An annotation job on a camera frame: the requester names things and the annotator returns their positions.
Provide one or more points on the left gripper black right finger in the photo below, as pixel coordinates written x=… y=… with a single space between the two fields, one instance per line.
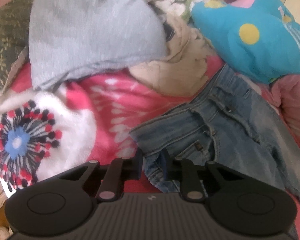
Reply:
x=238 y=202

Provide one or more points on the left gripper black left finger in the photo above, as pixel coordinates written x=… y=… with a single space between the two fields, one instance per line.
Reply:
x=64 y=202

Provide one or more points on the blue denim jeans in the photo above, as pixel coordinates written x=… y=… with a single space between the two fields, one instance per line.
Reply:
x=228 y=122

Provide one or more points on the red floral bed blanket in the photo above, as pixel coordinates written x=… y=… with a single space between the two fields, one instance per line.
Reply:
x=45 y=133

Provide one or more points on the pink floral duvet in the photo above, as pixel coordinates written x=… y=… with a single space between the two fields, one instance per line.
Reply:
x=283 y=94

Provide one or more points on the beige garment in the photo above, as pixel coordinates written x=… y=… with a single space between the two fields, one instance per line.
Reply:
x=189 y=64

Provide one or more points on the dark floral pillow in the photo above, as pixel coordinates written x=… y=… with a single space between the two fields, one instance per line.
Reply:
x=14 y=39

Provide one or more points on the light blue sweatshirt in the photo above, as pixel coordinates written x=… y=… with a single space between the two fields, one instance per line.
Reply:
x=73 y=39

